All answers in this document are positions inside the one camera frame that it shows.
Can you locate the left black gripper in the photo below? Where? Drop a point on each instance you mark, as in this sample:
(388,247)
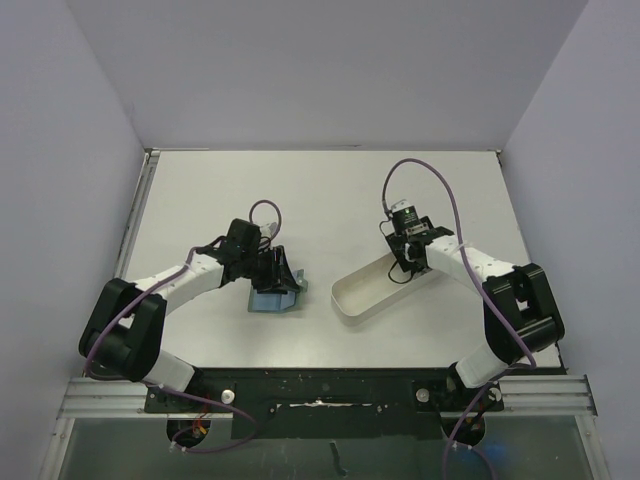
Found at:
(278,278)

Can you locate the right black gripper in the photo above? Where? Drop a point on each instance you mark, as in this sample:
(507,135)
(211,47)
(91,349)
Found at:
(407,258)

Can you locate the green leather card holder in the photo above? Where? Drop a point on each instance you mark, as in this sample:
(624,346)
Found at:
(274,303)

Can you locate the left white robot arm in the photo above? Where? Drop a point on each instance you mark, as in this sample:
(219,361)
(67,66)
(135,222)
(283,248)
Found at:
(122,339)

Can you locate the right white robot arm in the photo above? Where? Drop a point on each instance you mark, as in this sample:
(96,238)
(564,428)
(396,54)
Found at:
(520,314)

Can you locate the white plastic tray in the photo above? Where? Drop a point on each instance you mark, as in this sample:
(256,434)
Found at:
(368,291)

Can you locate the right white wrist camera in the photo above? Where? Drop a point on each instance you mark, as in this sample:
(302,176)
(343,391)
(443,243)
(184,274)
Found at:
(399,205)

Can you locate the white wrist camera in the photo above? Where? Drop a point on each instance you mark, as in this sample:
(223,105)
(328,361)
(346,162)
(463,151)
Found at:
(270,230)
(399,205)

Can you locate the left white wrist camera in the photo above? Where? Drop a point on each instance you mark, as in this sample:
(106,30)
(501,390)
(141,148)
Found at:
(270,230)

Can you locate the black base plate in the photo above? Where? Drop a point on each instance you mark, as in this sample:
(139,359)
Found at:
(310,404)

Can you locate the aluminium frame rail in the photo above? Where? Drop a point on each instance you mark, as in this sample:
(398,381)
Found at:
(329,203)

